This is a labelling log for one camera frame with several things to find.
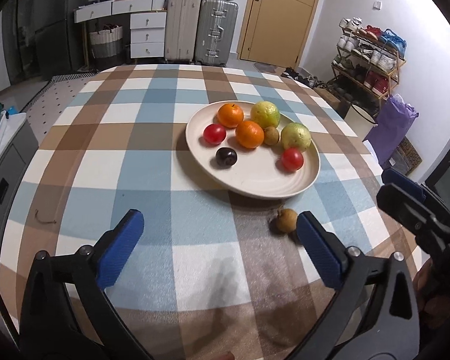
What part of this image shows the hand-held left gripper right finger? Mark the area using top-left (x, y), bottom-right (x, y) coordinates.
top-left (289, 211), bottom-right (421, 360)

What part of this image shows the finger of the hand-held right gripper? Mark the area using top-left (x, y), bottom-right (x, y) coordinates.
top-left (382, 168), bottom-right (448, 215)
top-left (376, 183), bottom-right (449, 241)

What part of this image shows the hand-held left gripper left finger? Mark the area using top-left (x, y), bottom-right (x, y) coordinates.
top-left (19, 209), bottom-right (152, 360)

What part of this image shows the brown sapodilla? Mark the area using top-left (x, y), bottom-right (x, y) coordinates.
top-left (274, 208), bottom-right (299, 234)
top-left (263, 126), bottom-right (281, 146)

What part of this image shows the red tomato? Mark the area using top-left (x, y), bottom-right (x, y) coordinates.
top-left (281, 148), bottom-right (305, 172)
top-left (203, 124), bottom-right (227, 146)

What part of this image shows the cream round plate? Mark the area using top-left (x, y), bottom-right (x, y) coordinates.
top-left (185, 101), bottom-right (320, 198)

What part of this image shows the dark purple plum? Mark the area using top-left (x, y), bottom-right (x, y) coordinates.
top-left (215, 147), bottom-right (238, 167)

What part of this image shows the orange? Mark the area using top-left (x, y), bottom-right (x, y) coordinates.
top-left (235, 120), bottom-right (265, 149)
top-left (217, 103), bottom-right (245, 128)

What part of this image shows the person's right hand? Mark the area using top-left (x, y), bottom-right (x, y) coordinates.
top-left (412, 260), bottom-right (450, 329)

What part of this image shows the brown doormat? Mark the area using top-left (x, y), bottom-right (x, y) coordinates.
top-left (385, 137), bottom-right (422, 175)

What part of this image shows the purple bag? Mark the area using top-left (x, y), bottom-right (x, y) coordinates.
top-left (364, 94), bottom-right (419, 167)

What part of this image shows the white bin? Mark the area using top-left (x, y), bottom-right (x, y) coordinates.
top-left (345, 103), bottom-right (377, 130)

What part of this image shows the wooden shoe rack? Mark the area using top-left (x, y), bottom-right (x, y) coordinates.
top-left (331, 17), bottom-right (406, 115)

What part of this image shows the brown cardboard box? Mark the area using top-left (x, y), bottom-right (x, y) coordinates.
top-left (315, 87), bottom-right (343, 110)

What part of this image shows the green yellow lemon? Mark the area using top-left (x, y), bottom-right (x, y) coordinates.
top-left (250, 101), bottom-right (281, 129)
top-left (280, 122), bottom-right (312, 153)

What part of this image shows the row of shoes on rack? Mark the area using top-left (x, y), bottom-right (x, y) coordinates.
top-left (332, 17), bottom-right (406, 96)

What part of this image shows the grey cabinet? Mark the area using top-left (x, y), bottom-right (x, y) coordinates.
top-left (0, 112), bottom-right (40, 244)

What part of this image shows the pile of shoes on floor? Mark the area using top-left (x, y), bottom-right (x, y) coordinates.
top-left (279, 67), bottom-right (325, 89)

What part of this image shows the dotted rug with striped border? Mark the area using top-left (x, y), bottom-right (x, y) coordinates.
top-left (20, 71), bottom-right (98, 143)

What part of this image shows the white basket with green cloth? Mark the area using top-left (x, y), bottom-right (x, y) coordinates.
top-left (0, 101), bottom-right (27, 162)

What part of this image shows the wooden door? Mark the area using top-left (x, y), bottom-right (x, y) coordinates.
top-left (237, 0), bottom-right (327, 69)

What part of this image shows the woven laundry basket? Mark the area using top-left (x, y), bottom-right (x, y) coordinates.
top-left (89, 24), bottom-right (124, 60)

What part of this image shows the white desk with drawers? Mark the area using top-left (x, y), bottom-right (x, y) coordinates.
top-left (74, 0), bottom-right (169, 64)

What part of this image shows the dark grey refrigerator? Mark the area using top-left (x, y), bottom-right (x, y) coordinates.
top-left (2, 0), bottom-right (85, 81)

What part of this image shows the beige suitcase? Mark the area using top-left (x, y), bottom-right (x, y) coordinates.
top-left (164, 0), bottom-right (202, 64)

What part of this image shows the silver suitcase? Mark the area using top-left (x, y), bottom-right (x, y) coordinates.
top-left (194, 0), bottom-right (239, 66)

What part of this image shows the brown string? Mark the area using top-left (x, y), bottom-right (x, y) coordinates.
top-left (35, 209), bottom-right (58, 226)

